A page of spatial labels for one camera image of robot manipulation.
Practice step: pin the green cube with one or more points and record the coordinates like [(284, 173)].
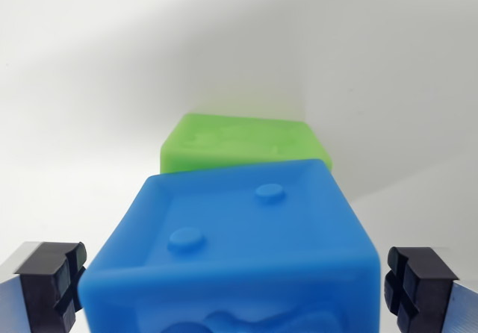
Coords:
[(239, 142)]

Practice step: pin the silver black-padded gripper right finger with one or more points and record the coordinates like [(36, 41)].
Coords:
[(429, 292)]

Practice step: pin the blue cube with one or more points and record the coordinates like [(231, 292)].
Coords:
[(231, 251)]

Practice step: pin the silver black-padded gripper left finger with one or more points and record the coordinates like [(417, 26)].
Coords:
[(37, 288)]

